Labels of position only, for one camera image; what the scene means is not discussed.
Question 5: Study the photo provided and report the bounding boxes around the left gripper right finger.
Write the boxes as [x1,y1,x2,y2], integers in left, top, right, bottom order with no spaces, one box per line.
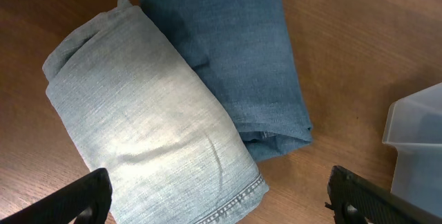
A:
[325,165,441,224]

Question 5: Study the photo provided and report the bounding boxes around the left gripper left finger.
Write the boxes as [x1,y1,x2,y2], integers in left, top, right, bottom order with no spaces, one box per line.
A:
[1,168,113,224]

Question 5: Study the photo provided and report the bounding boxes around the light blue jeans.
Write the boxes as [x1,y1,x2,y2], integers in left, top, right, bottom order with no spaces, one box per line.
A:
[43,0,269,223]

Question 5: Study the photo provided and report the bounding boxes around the dark blue jeans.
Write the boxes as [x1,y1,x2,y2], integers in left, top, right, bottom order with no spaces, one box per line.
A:
[140,0,313,161]

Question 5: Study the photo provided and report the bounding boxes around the clear plastic storage container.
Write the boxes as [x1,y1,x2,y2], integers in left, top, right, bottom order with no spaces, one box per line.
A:
[383,84,442,217]

